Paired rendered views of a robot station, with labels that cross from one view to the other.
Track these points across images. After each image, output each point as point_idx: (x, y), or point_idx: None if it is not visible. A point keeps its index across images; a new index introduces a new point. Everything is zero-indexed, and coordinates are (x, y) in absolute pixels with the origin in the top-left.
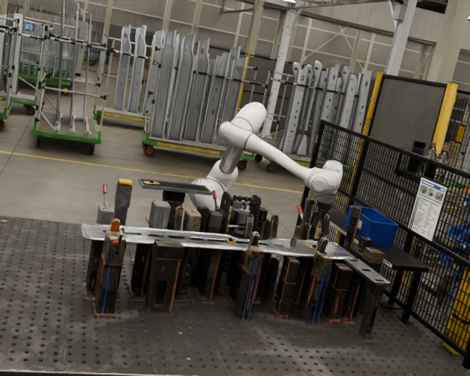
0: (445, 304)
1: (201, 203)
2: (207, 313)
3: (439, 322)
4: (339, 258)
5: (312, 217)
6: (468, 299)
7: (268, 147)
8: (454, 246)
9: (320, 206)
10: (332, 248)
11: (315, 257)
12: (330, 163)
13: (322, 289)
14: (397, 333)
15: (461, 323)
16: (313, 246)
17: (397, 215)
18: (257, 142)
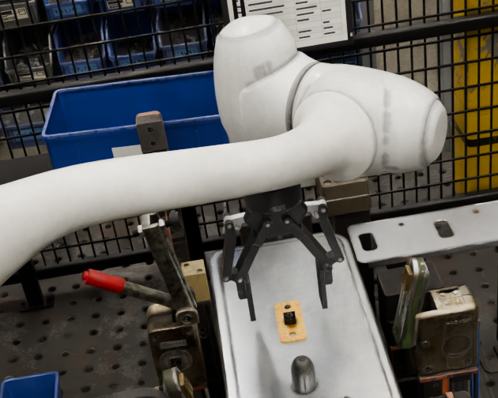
0: (458, 137)
1: None
2: None
3: (458, 181)
4: (360, 272)
5: (229, 257)
6: None
7: (59, 193)
8: (424, 7)
9: (290, 200)
10: (268, 273)
11: (422, 336)
12: (272, 38)
13: (475, 377)
14: (450, 280)
15: None
16: (296, 321)
17: (159, 54)
18: (13, 216)
